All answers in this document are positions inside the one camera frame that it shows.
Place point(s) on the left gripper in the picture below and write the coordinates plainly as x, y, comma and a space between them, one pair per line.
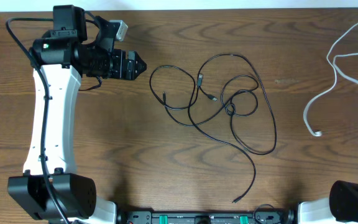
127, 73

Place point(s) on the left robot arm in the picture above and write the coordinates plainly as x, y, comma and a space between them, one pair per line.
79, 44

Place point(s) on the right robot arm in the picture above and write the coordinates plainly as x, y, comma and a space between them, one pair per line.
341, 206

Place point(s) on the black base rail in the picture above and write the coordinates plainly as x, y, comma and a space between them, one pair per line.
263, 214

